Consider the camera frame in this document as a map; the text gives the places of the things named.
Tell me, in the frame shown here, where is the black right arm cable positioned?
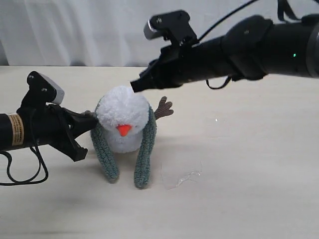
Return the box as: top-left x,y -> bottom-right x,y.
198,0 -> 305,42

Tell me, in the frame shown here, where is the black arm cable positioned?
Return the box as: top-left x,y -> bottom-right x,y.
0,107 -> 73,186
198,0 -> 305,42

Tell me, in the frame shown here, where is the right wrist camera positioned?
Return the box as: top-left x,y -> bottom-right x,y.
144,9 -> 199,47

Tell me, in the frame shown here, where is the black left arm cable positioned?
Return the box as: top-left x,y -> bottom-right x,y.
0,107 -> 73,186

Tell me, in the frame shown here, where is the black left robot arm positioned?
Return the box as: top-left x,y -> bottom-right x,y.
0,104 -> 98,162

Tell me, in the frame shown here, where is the white plush snowman toy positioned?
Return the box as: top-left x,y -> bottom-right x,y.
82,85 -> 174,154

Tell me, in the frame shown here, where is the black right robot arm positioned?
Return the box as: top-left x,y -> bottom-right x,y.
131,14 -> 319,92

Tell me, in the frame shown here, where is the white backdrop curtain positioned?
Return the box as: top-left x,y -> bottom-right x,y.
0,0 -> 319,68

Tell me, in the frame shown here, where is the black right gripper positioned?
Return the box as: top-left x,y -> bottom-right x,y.
130,37 -> 234,93

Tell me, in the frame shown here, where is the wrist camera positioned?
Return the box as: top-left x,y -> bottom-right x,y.
20,71 -> 65,109
144,9 -> 199,47

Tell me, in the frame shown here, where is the clear tape piece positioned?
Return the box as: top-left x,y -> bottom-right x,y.
160,161 -> 203,190

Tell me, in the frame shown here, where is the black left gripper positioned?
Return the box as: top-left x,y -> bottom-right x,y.
16,104 -> 97,162

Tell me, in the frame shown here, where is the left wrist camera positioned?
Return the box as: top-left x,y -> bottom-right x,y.
20,71 -> 65,109

